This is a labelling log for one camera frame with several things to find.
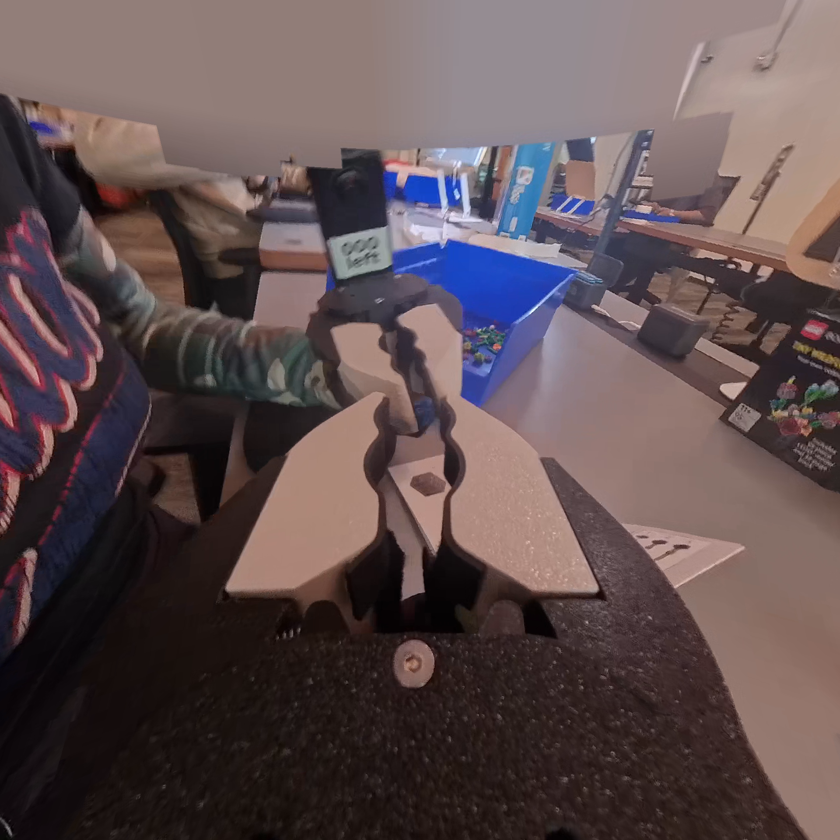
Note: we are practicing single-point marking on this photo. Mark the black light stand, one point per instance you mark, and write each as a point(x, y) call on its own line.
point(624, 197)

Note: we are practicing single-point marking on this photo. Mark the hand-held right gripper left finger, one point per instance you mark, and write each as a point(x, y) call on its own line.
point(309, 525)

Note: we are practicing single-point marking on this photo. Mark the small blue plastic bin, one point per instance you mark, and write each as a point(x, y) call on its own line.
point(433, 190)

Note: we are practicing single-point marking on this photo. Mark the small blue flower brick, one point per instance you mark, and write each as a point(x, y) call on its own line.
point(424, 415)

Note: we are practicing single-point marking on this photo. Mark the person's left forearm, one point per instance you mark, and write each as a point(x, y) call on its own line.
point(210, 341)

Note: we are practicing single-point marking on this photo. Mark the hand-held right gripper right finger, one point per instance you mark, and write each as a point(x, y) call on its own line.
point(519, 525)

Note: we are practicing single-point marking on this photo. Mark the dark charger block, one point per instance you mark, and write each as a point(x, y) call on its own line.
point(593, 282)

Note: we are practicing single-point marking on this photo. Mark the black board on white stand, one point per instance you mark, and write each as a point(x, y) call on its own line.
point(827, 250)

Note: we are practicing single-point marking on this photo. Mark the person's dark clothing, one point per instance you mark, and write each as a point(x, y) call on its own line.
point(53, 394)

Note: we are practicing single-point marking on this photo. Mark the pile of small toy bricks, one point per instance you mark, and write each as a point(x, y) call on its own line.
point(482, 344)

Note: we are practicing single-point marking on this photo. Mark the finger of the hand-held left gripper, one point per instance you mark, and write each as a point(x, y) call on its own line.
point(368, 355)
point(444, 348)

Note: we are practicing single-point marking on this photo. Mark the wooden table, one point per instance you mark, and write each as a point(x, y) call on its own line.
point(696, 236)

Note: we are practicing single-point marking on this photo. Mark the white instruction booklet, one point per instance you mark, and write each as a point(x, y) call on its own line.
point(420, 505)

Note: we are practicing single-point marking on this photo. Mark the blue printed carton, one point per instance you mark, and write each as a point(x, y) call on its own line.
point(528, 190)

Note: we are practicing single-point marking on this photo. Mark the grey desk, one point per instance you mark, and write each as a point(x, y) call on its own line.
point(630, 433)

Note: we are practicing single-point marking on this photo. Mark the black glossy cardboard box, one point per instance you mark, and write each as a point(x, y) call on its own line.
point(794, 420)

